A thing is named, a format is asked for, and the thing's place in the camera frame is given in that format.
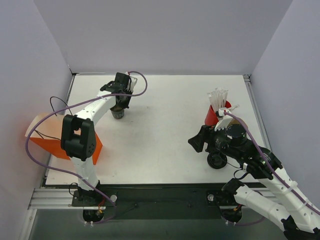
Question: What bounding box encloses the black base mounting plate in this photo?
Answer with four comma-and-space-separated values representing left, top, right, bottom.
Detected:
71, 183, 243, 223

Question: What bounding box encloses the red straw holder cup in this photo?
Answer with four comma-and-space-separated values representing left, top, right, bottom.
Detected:
204, 105, 219, 126

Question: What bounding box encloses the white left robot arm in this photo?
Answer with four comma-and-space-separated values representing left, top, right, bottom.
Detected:
60, 72, 138, 206

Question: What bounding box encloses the orange paper bag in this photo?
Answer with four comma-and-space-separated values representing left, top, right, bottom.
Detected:
25, 112, 103, 165

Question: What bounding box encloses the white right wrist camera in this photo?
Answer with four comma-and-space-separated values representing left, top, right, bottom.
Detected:
214, 108, 233, 132

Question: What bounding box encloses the black cup lid on table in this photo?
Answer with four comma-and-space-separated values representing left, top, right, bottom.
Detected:
207, 152, 228, 170

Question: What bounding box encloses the aluminium frame rail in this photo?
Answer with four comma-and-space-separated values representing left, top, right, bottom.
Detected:
28, 188, 83, 210

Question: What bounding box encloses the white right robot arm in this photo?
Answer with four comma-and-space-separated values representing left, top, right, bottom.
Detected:
188, 124, 320, 240

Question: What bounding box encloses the brown cardboard cup carrier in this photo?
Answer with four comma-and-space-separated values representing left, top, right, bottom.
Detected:
229, 118, 248, 130

